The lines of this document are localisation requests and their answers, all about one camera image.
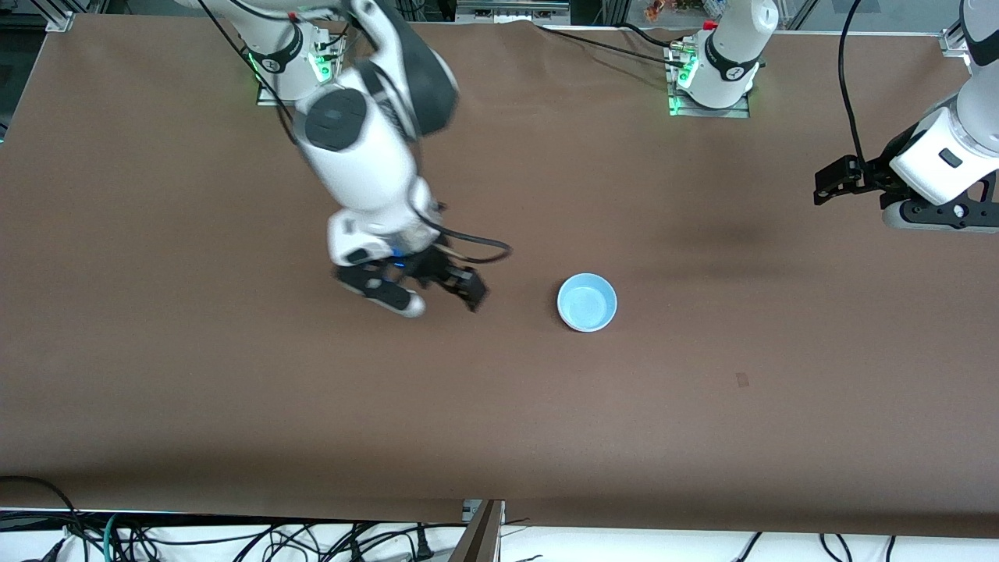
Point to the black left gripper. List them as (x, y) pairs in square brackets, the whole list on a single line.
[(876, 172)]

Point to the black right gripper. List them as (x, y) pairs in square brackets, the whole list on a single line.
[(431, 267)]

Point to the blue bowl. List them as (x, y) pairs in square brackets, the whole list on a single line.
[(587, 303)]

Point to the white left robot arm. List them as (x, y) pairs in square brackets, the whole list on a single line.
[(944, 160)]

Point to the black power plug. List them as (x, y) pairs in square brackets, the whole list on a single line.
[(423, 546)]

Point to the brown table cover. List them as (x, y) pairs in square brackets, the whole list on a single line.
[(702, 429)]

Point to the grey power strip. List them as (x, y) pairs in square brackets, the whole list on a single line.
[(511, 11)]

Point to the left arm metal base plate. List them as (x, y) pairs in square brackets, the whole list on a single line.
[(679, 111)]

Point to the aluminium frame profile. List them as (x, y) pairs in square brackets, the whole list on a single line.
[(58, 19), (954, 40)]

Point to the grey metal post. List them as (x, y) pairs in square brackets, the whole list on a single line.
[(480, 538)]

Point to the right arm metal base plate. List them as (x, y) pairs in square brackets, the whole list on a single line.
[(269, 97)]

